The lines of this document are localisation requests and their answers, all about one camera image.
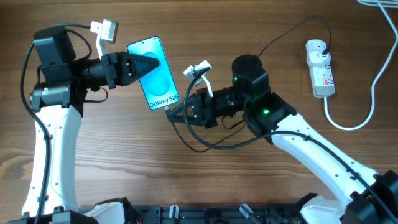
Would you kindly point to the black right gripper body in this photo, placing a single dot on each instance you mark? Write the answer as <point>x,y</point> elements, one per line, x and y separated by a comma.
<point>207,108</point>

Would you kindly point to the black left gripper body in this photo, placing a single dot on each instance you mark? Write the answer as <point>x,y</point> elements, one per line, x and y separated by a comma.
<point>112,70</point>

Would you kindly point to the turquoise screen smartphone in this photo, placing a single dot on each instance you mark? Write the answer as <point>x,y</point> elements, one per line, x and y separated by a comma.
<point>158,85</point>

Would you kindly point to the white power strip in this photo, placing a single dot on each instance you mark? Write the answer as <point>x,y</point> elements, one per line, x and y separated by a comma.
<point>322,79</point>

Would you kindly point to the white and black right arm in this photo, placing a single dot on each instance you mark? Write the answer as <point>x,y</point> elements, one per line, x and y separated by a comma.
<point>361,194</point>

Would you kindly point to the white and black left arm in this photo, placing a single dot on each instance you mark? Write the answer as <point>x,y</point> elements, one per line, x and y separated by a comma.
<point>56,105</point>

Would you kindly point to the white USB charger plug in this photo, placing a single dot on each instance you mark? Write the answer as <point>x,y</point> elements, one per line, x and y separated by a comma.
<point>317,59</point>

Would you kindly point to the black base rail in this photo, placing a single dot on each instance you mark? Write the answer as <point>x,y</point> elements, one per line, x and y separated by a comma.
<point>283,213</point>

